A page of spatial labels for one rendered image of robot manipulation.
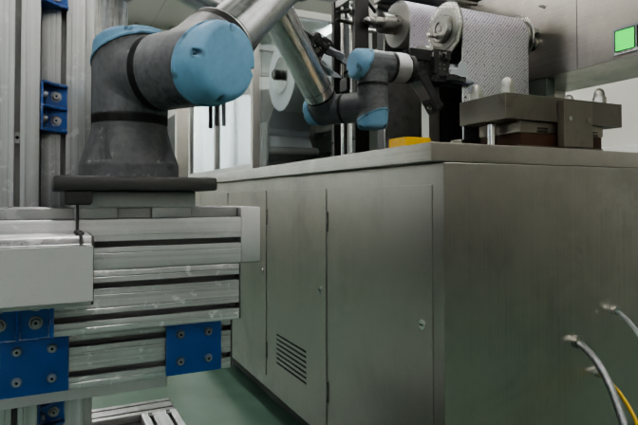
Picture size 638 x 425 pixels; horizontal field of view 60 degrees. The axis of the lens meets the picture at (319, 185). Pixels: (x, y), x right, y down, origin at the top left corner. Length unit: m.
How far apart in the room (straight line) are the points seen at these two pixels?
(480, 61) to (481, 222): 0.54
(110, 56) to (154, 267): 0.32
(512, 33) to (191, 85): 1.10
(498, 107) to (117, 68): 0.86
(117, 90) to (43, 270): 0.30
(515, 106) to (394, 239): 0.42
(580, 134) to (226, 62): 0.95
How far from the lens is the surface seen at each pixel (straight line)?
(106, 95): 0.90
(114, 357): 0.94
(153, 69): 0.83
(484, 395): 1.28
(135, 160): 0.86
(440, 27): 1.61
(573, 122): 1.48
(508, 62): 1.67
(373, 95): 1.34
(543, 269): 1.34
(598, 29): 1.70
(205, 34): 0.79
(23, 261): 0.74
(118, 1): 1.61
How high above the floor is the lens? 0.79
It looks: 1 degrees up
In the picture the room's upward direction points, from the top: straight up
